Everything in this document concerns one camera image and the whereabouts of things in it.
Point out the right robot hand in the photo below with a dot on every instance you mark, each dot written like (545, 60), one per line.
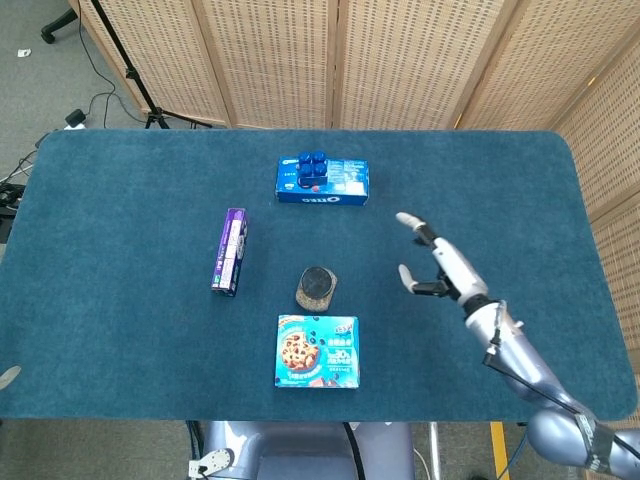
(457, 265)

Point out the small jar black lid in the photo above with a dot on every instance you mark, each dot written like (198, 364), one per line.
(316, 282)

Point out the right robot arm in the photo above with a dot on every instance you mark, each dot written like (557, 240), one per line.
(525, 357)

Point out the blue Oreo box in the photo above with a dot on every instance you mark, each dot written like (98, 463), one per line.
(345, 194)

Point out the light blue cookie box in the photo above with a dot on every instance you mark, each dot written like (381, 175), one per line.
(317, 352)

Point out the blue toy brick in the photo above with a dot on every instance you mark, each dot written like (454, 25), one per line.
(312, 167)

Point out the silver table leg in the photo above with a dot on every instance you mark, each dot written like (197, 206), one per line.
(434, 450)

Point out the yellow floor tape strip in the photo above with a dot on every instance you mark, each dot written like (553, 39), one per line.
(499, 450)

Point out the purple cookie box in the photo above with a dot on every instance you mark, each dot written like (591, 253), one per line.
(228, 250)

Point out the grey robot torso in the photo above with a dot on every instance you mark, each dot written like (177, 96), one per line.
(300, 450)

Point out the blue felt table cloth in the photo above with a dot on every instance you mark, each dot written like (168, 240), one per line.
(125, 225)

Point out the black tripod stand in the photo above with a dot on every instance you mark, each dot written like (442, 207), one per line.
(132, 75)

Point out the black power adapter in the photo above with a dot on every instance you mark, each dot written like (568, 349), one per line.
(76, 118)

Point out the black equipment box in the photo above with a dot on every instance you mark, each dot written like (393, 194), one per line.
(10, 200)

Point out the black office chair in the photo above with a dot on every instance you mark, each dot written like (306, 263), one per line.
(59, 24)

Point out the white paper scrap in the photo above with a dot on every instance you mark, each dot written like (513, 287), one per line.
(23, 52)

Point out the white robot bracket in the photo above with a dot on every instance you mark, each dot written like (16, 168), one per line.
(215, 460)

